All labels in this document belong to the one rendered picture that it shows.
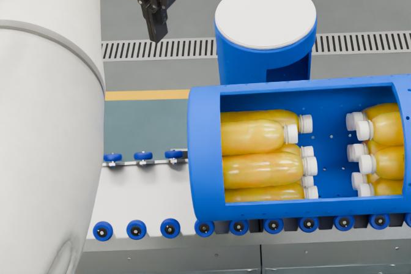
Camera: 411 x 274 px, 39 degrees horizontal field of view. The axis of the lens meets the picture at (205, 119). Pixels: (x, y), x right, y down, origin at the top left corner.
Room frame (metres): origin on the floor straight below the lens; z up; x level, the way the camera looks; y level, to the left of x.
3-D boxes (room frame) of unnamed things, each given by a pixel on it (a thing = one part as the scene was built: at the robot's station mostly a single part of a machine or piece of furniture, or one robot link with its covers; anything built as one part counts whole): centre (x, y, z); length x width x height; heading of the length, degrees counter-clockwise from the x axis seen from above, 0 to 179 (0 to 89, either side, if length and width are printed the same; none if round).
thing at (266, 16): (1.26, -0.20, 1.03); 0.28 x 0.28 x 0.01
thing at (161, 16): (0.71, 0.04, 1.52); 0.03 x 0.01 x 0.05; 52
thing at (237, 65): (1.26, -0.20, 0.59); 0.28 x 0.28 x 0.88
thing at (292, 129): (0.74, -0.17, 1.15); 0.04 x 0.02 x 0.04; 174
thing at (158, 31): (0.72, 0.05, 1.50); 0.03 x 0.01 x 0.07; 142
